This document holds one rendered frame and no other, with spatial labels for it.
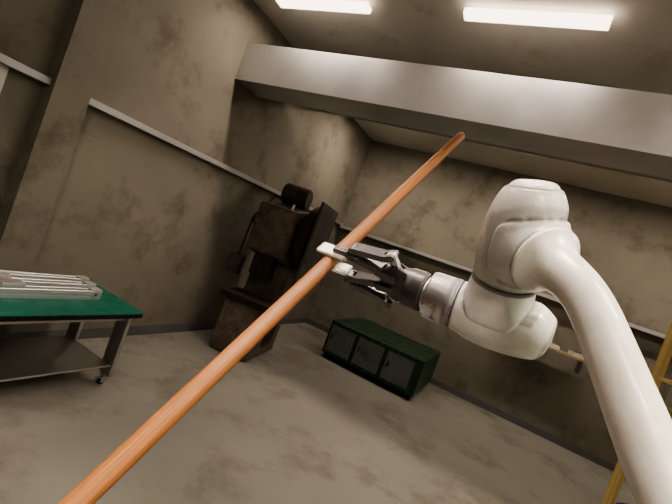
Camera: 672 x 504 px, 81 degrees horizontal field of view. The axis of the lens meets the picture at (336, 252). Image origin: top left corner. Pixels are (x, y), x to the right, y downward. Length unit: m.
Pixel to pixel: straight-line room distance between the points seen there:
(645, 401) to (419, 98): 4.06
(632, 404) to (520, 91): 3.89
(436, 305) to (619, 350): 0.28
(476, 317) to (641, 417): 0.25
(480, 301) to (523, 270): 0.11
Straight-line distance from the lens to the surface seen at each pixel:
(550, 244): 0.59
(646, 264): 8.56
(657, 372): 5.28
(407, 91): 4.49
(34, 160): 4.28
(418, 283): 0.72
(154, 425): 0.62
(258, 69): 5.56
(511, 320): 0.67
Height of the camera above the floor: 1.99
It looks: 1 degrees down
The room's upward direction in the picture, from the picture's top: 20 degrees clockwise
